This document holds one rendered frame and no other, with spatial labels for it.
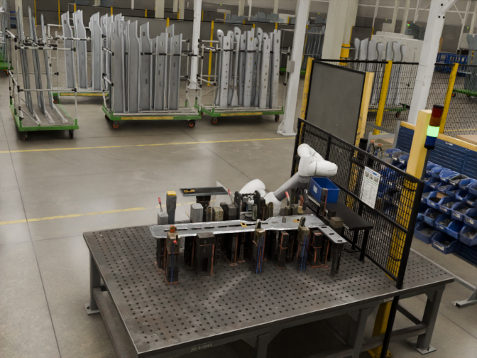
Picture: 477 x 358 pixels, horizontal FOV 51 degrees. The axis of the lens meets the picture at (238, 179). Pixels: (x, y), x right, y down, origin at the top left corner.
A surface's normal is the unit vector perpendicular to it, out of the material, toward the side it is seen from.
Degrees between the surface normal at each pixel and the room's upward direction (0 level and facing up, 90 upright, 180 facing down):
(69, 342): 0
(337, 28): 90
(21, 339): 0
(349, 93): 89
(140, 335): 0
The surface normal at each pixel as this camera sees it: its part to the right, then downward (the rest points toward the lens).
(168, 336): 0.08, -0.94
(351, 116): -0.88, 0.09
